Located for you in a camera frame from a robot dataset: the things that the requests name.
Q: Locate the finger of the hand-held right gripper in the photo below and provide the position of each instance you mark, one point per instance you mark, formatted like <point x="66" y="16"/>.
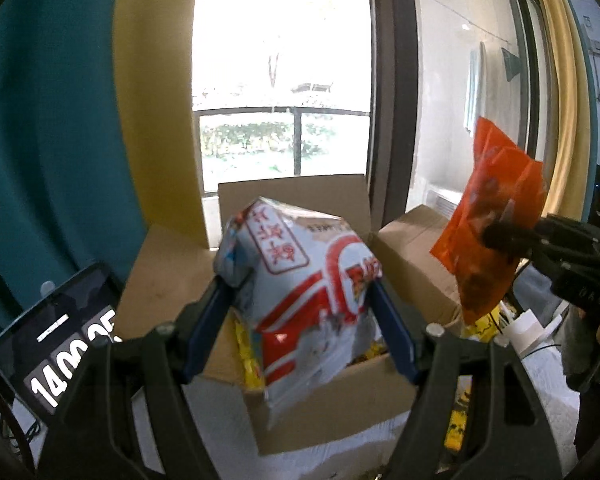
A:
<point x="510" y="236"/>

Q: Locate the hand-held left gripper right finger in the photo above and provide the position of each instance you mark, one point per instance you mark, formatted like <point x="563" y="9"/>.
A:
<point x="395" y="330"/>

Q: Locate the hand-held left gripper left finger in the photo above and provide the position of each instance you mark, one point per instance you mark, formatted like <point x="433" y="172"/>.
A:
<point x="205" y="330"/>

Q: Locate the orange snack bag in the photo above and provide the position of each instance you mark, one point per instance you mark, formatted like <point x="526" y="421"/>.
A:
<point x="480" y="200"/>

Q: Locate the white red snack bag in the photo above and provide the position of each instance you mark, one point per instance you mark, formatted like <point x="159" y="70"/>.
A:
<point x="300" y="310"/>

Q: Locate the cardboard box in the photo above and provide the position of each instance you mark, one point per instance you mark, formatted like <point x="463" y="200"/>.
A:
<point x="330" y="410"/>

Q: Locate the person's right forearm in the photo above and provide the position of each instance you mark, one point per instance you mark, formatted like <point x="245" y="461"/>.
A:
<point x="582" y="355"/>

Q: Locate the yellow snack packet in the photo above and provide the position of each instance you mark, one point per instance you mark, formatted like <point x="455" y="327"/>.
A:
<point x="247" y="360"/>

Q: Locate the yellow plastic item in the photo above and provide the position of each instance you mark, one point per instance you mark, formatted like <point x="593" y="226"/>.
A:
<point x="477" y="329"/>

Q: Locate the white textured bedspread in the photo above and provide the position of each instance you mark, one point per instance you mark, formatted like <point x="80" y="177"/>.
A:
<point x="220" y="420"/>

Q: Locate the tablet with clock display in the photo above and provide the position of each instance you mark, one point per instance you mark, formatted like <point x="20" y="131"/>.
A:
<point x="60" y="340"/>

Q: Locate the light blue hanging towel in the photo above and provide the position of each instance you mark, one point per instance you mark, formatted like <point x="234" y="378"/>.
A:
<point x="475" y="85"/>

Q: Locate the yellow curtain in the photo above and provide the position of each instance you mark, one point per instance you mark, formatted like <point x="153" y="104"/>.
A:
<point x="150" y="110"/>
<point x="565" y="85"/>

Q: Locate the black balcony railing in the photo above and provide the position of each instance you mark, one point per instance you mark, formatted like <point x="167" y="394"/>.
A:
<point x="296" y="140"/>

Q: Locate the teal curtain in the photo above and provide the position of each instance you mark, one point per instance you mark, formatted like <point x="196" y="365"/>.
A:
<point x="55" y="135"/>

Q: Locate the dark sliding door frame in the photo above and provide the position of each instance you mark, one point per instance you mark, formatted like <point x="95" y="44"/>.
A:
<point x="395" y="85"/>

